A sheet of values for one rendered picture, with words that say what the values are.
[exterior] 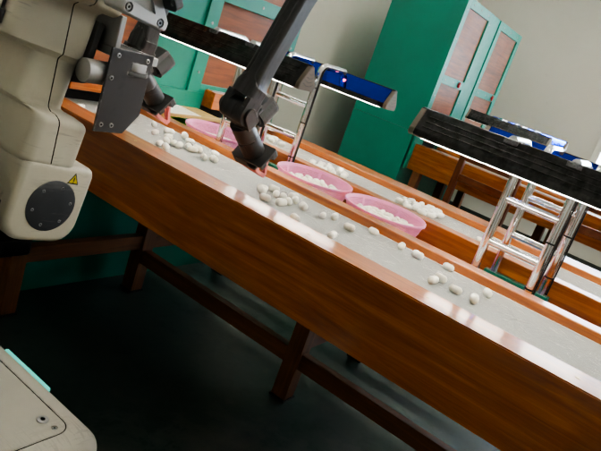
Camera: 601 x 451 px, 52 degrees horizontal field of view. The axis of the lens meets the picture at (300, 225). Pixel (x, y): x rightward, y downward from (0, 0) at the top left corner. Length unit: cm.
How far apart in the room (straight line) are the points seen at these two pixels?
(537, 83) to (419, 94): 240
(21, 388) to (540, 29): 602
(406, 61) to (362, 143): 66
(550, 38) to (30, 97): 594
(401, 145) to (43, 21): 357
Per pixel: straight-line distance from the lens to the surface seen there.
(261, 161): 154
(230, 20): 267
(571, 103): 661
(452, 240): 203
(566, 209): 167
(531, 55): 676
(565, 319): 164
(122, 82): 125
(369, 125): 463
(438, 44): 450
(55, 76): 124
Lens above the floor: 116
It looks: 16 degrees down
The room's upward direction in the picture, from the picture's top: 19 degrees clockwise
